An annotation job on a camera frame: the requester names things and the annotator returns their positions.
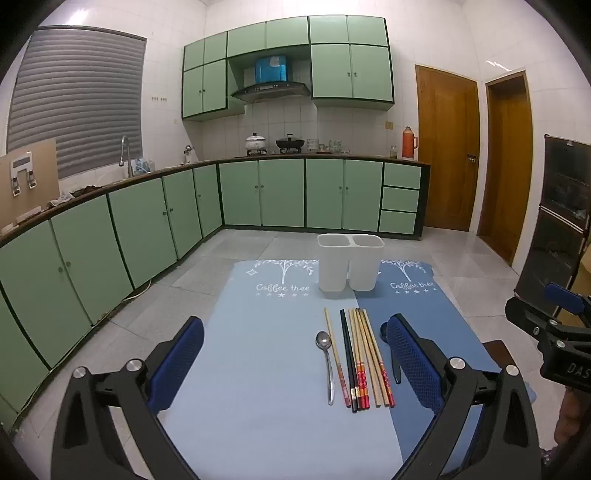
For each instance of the orange thermos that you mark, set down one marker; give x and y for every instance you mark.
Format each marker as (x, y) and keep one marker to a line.
(408, 145)

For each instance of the black wok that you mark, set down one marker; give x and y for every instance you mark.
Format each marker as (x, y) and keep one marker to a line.
(290, 144)

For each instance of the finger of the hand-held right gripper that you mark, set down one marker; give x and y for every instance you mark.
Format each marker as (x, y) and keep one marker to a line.
(526, 316)
(563, 297)

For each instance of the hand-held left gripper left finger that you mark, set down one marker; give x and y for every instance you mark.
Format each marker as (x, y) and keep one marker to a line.
(178, 364)

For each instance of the dark spoon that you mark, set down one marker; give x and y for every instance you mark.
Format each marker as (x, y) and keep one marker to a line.
(395, 369)

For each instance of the green base cabinets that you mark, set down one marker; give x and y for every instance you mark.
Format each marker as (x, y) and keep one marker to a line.
(92, 240)

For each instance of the metal faucet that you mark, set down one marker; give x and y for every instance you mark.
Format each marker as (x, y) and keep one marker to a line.
(124, 152)

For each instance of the wooden door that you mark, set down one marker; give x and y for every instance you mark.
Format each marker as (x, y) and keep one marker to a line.
(505, 170)
(445, 147)

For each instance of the black glass-front cabinet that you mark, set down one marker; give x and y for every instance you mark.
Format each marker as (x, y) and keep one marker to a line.
(558, 217)

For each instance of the cardboard board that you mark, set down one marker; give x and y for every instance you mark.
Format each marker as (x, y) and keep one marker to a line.
(44, 175)

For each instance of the light blue printed mat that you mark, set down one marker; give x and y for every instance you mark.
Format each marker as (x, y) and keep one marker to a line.
(258, 369)

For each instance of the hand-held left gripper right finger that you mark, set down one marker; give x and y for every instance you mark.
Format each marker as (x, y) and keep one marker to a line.
(411, 364)

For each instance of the white cooking pot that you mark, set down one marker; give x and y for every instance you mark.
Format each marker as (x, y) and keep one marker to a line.
(255, 142)

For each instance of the green wall cabinet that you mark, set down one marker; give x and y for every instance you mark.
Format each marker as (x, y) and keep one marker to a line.
(268, 34)
(205, 87)
(351, 69)

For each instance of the white two-compartment utensil holder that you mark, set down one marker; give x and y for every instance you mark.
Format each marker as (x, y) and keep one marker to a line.
(332, 267)

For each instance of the dark blue printed mat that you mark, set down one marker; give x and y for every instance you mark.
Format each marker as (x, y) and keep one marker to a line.
(415, 300)

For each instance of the person's right forearm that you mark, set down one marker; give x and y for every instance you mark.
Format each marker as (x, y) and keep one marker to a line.
(568, 415)

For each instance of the range hood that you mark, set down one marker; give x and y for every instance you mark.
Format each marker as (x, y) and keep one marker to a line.
(272, 87)

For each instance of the metal spoon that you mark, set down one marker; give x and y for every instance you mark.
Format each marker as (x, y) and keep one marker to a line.
(323, 340)

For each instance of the grey window blind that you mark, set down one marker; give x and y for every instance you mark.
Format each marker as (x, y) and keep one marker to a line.
(78, 101)

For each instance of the wooden chopstick red patterned end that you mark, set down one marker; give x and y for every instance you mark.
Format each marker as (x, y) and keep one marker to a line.
(336, 357)
(387, 383)
(360, 357)
(356, 360)

